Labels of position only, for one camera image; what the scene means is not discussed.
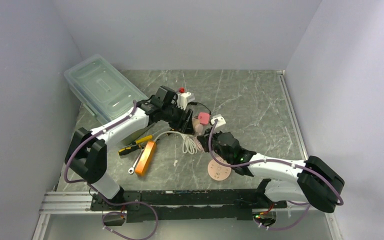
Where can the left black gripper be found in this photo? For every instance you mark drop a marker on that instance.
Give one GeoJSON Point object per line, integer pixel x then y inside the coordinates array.
{"type": "Point", "coordinates": [184, 126]}

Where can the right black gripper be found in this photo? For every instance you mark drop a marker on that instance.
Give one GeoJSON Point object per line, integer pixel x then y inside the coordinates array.
{"type": "Point", "coordinates": [203, 138]}

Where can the pink round socket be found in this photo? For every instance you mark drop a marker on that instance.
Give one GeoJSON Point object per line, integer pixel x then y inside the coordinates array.
{"type": "Point", "coordinates": [217, 171]}

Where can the beige cube socket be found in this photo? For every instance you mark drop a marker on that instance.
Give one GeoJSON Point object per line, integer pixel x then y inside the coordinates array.
{"type": "Point", "coordinates": [198, 127]}

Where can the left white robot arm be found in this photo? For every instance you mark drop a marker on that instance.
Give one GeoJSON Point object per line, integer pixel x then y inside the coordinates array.
{"type": "Point", "coordinates": [87, 152]}

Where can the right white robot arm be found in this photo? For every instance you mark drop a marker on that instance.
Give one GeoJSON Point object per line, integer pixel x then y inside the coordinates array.
{"type": "Point", "coordinates": [309, 181]}

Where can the orange power strip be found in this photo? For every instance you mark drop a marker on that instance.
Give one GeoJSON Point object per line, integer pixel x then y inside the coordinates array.
{"type": "Point", "coordinates": [145, 159]}

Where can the clear plastic storage box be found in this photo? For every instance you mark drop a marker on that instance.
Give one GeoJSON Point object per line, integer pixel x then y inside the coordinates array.
{"type": "Point", "coordinates": [102, 89]}

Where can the yellow black screwdriver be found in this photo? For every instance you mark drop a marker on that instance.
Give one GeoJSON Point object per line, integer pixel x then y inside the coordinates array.
{"type": "Point", "coordinates": [130, 148]}

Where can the silver wrench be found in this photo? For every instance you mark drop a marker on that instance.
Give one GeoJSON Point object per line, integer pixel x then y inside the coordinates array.
{"type": "Point", "coordinates": [131, 170]}

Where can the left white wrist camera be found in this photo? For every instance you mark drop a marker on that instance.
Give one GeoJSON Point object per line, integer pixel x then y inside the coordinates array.
{"type": "Point", "coordinates": [184, 98]}

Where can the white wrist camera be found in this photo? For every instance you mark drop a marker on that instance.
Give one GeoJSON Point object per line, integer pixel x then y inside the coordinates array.
{"type": "Point", "coordinates": [218, 121]}
{"type": "Point", "coordinates": [184, 98]}

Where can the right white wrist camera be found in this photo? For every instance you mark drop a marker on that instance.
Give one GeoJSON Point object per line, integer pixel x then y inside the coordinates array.
{"type": "Point", "coordinates": [218, 121]}

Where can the yellow handled screwdriver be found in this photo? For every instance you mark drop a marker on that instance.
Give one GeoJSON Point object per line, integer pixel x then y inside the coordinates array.
{"type": "Point", "coordinates": [141, 140]}

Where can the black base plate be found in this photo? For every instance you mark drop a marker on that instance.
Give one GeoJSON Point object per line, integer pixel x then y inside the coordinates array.
{"type": "Point", "coordinates": [239, 204]}

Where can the aluminium rail frame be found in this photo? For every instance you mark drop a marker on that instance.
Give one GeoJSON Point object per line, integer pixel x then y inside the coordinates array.
{"type": "Point", "coordinates": [68, 203]}

